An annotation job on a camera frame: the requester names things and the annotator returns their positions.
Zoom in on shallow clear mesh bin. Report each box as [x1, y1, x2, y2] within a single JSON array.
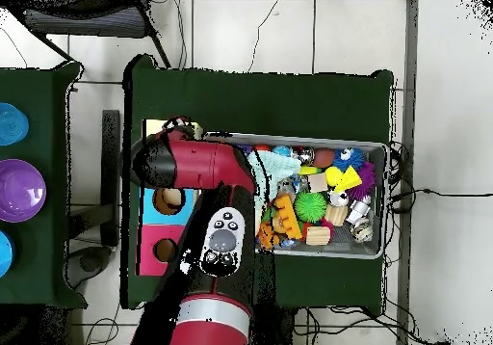
[[203, 131, 389, 260]]

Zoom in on purple spiky toy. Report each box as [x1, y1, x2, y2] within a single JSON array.
[[346, 160, 378, 201]]

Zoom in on green spiky ball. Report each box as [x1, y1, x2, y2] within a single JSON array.
[[293, 190, 327, 224]]

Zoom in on yellow cheese wedge toy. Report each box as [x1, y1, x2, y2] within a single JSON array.
[[324, 165, 364, 194]]

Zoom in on dark green table cloth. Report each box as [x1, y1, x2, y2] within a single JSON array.
[[0, 61, 88, 308], [122, 53, 395, 316]]

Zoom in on grey and black chair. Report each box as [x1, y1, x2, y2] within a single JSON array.
[[7, 0, 172, 68]]

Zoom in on dark grey rounded base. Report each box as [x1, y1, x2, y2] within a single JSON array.
[[63, 245, 114, 289]]

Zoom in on wooden box with three holes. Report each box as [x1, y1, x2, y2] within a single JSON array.
[[136, 119, 204, 278]]

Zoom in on thin black looped cable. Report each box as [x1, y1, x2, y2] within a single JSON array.
[[83, 302, 121, 345]]

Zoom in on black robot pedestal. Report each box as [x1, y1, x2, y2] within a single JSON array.
[[251, 304, 298, 345]]

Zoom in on blue spiky ball with eye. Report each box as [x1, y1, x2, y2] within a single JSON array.
[[330, 146, 366, 173]]

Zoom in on plain wooden block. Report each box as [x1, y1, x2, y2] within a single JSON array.
[[309, 172, 329, 193]]

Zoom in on black cable with plug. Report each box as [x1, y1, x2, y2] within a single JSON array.
[[386, 140, 493, 217]]

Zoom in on purple plastic bowl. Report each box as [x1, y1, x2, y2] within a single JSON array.
[[0, 158, 47, 224]]

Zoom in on mint green waffle cloth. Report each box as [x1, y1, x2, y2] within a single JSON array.
[[247, 149, 303, 203]]

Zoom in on black upright panel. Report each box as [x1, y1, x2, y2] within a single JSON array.
[[101, 109, 121, 246]]

